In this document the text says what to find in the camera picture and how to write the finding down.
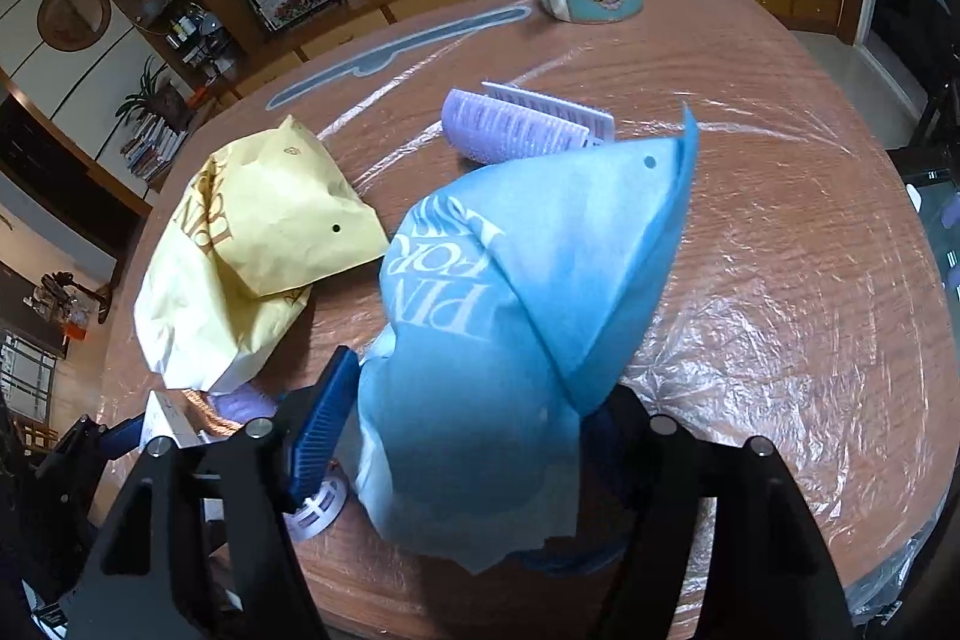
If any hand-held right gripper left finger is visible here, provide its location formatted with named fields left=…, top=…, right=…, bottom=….
left=60, top=346, right=361, bottom=640

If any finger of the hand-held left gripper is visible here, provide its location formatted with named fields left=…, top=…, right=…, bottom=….
left=30, top=413, right=147, bottom=483

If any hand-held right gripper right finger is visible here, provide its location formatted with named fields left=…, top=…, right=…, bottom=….
left=579, top=385, right=856, bottom=640

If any white medicine box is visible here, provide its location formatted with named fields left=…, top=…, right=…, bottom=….
left=139, top=389, right=230, bottom=461

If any blue printed bag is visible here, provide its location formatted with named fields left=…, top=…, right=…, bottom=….
left=352, top=101, right=702, bottom=575

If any yellow printed bag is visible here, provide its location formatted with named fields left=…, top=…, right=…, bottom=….
left=133, top=115, right=391, bottom=393

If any clear plastic table cover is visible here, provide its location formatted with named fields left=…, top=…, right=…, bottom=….
left=101, top=0, right=950, bottom=618

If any stack of books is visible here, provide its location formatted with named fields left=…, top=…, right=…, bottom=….
left=120, top=111, right=192, bottom=184

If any potted green plant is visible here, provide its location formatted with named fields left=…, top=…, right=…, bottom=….
left=116, top=56, right=192, bottom=124

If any grey table edge strip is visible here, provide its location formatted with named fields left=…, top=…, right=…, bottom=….
left=268, top=5, right=535, bottom=112

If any round wooden wall plate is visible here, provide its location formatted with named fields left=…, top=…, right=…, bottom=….
left=37, top=0, right=112, bottom=49

